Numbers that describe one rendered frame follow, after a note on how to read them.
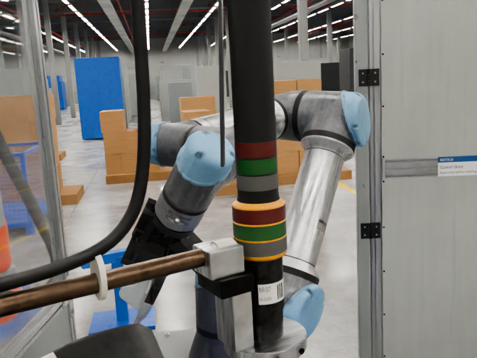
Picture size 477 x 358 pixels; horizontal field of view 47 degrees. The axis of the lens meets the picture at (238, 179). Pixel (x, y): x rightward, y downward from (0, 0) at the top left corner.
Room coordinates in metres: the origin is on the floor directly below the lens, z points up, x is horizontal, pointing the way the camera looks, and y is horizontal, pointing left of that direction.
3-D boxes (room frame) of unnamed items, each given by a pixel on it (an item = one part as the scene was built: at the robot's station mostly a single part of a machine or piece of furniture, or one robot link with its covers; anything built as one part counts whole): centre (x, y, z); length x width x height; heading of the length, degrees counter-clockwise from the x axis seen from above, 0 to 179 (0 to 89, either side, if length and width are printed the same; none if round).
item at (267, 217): (0.43, -0.02, 1.57); 0.04 x 0.04 x 0.01
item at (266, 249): (0.43, -0.02, 1.55); 0.04 x 0.04 x 0.01
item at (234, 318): (0.42, -0.01, 1.50); 0.09 x 0.07 x 0.10; 121
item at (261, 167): (0.43, -0.02, 1.61); 0.03 x 0.03 x 0.01
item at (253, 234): (0.43, -0.02, 1.56); 0.04 x 0.04 x 0.01
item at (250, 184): (0.43, -0.02, 1.60); 0.03 x 0.03 x 0.01
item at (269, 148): (0.43, -0.02, 1.62); 0.03 x 0.03 x 0.01
